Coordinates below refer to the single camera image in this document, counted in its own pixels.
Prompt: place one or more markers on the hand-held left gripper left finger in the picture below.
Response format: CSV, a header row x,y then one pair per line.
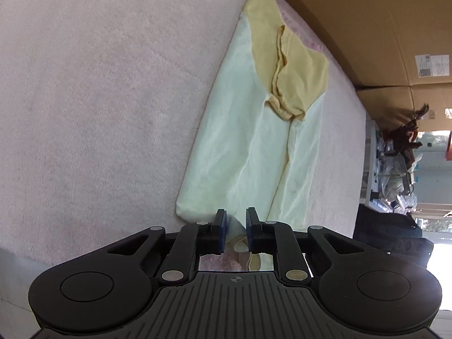
x,y
221,231

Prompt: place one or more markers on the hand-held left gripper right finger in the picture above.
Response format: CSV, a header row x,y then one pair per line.
x,y
251,231

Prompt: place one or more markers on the pale green yellow shirt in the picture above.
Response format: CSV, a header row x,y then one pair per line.
x,y
247,130

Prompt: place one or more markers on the black bag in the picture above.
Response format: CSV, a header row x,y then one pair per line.
x,y
388,229

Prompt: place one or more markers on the pink towel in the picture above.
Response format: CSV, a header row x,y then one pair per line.
x,y
88,113

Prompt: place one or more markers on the dark red tangled bundle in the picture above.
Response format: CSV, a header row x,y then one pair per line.
x,y
406,130

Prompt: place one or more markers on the small cardboard box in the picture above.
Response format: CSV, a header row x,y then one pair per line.
x,y
388,102

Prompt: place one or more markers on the white shipping label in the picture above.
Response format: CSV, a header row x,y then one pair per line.
x,y
434,65

